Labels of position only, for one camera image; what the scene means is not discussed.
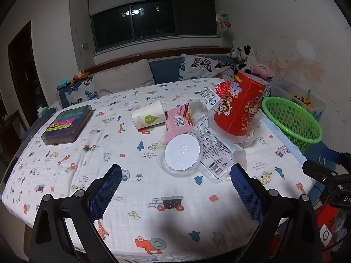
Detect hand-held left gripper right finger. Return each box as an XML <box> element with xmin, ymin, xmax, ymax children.
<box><xmin>230</xmin><ymin>164</ymin><xmax>322</xmax><ymax>263</ymax></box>

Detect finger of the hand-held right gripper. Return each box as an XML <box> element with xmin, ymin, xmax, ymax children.
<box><xmin>320</xmin><ymin>147</ymin><xmax>351</xmax><ymax>168</ymax></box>
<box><xmin>302</xmin><ymin>160</ymin><xmax>340</xmax><ymax>183</ymax></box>

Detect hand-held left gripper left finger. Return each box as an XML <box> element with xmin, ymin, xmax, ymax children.
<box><xmin>29</xmin><ymin>164</ymin><xmax>123</xmax><ymax>263</ymax></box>

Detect green plastic basket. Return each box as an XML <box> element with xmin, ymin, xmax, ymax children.
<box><xmin>261</xmin><ymin>96</ymin><xmax>322</xmax><ymax>155</ymax></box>

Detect red cartoon canister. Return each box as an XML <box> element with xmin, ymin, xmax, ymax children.
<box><xmin>213</xmin><ymin>70</ymin><xmax>268</xmax><ymax>137</ymax></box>

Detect red spiky ball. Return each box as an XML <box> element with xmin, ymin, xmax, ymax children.
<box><xmin>215</xmin><ymin>81</ymin><xmax>234</xmax><ymax>100</ymax></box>

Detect person's right hand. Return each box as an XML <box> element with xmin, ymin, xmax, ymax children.
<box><xmin>333</xmin><ymin>211</ymin><xmax>351</xmax><ymax>252</ymax></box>

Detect cartoon printed white blanket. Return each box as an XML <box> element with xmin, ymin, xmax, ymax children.
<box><xmin>1</xmin><ymin>78</ymin><xmax>314</xmax><ymax>255</ymax></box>

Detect red item with white label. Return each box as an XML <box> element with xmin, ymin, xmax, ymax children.
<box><xmin>315</xmin><ymin>205</ymin><xmax>340</xmax><ymax>256</ymax></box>

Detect clear printed plastic package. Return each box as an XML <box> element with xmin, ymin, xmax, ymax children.
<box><xmin>189</xmin><ymin>116</ymin><xmax>246</xmax><ymax>184</ymax></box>

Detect clear plastic tray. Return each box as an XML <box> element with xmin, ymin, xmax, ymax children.
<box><xmin>219</xmin><ymin>121</ymin><xmax>264</xmax><ymax>147</ymax></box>

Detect yellow toy truck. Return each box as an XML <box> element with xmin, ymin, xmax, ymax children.
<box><xmin>293</xmin><ymin>92</ymin><xmax>315</xmax><ymax>108</ymax></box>

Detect clear round lid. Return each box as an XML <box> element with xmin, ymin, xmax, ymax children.
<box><xmin>156</xmin><ymin>133</ymin><xmax>204</xmax><ymax>177</ymax></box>

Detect clear plastic storage box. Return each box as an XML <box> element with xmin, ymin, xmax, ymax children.
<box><xmin>269</xmin><ymin>83</ymin><xmax>327</xmax><ymax>121</ymax></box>

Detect colourful marker pen box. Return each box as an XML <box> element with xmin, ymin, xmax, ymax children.
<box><xmin>41</xmin><ymin>105</ymin><xmax>93</xmax><ymax>146</ymax></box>

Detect white paper cup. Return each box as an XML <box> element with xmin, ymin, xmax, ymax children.
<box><xmin>131</xmin><ymin>99</ymin><xmax>168</xmax><ymax>130</ymax></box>

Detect white barcode label packet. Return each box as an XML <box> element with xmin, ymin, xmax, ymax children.
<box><xmin>200</xmin><ymin>86</ymin><xmax>220</xmax><ymax>108</ymax></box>

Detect small butterfly print pillow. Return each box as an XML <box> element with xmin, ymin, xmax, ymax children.
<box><xmin>67</xmin><ymin>77</ymin><xmax>100</xmax><ymax>106</ymax></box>

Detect pink plush toy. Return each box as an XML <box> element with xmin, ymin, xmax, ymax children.
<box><xmin>252</xmin><ymin>63</ymin><xmax>275</xmax><ymax>79</ymax></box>

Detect beige pillow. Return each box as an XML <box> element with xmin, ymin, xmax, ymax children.
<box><xmin>93</xmin><ymin>59</ymin><xmax>156</xmax><ymax>96</ymax></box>

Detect orange toy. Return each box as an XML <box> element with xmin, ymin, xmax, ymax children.
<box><xmin>72</xmin><ymin>71</ymin><xmax>91</xmax><ymax>82</ymax></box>

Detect black and white cow plush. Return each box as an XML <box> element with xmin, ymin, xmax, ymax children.
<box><xmin>233</xmin><ymin>44</ymin><xmax>257</xmax><ymax>73</ymax></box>

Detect large butterfly print pillow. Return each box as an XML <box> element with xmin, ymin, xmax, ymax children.
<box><xmin>179</xmin><ymin>53</ymin><xmax>237</xmax><ymax>81</ymax></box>

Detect wooden headboard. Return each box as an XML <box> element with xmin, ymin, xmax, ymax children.
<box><xmin>82</xmin><ymin>46</ymin><xmax>233</xmax><ymax>73</ymax></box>

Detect blue headboard cushion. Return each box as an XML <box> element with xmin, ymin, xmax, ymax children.
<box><xmin>149</xmin><ymin>56</ymin><xmax>183</xmax><ymax>84</ymax></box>

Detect dark wooden door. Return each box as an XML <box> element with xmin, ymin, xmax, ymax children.
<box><xmin>8</xmin><ymin>20</ymin><xmax>49</xmax><ymax>118</ymax></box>

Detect colourful hanging wall decoration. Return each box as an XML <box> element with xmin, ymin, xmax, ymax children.
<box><xmin>216</xmin><ymin>10</ymin><xmax>234</xmax><ymax>41</ymax></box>

